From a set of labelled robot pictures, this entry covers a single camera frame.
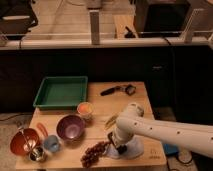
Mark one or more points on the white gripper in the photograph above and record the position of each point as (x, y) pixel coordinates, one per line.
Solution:
(118, 139)

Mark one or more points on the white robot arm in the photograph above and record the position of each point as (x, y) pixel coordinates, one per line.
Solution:
(130, 121)

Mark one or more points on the purple bowl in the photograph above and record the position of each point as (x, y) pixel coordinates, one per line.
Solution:
(70, 127)

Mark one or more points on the red bowl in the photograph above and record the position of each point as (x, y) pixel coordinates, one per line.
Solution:
(18, 145)

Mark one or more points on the yellow green banana toy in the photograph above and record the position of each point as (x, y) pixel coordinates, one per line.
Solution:
(111, 121)

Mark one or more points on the light blue cloth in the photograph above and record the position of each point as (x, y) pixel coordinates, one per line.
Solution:
(131, 150)

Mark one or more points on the bunch of purple grapes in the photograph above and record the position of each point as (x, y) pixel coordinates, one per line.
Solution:
(92, 154)

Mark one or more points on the orange small cup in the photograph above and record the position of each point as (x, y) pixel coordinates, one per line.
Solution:
(85, 110)

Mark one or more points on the blue box on floor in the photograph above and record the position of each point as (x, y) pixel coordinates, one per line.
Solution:
(170, 149)

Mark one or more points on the blue cup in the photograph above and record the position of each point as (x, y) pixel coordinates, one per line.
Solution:
(51, 143)

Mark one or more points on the green plastic tray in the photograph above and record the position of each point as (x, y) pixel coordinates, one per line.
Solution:
(64, 92)

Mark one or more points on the orange carrot toy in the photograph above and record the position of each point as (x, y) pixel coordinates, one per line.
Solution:
(43, 130)

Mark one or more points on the small metal cup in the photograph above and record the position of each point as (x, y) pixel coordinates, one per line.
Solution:
(37, 154)

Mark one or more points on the metal spoon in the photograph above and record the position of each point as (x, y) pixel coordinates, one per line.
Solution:
(21, 130)

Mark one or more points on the black chair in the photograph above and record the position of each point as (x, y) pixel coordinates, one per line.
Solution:
(17, 16)

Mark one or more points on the grey vertical post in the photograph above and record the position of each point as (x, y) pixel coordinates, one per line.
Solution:
(94, 23)

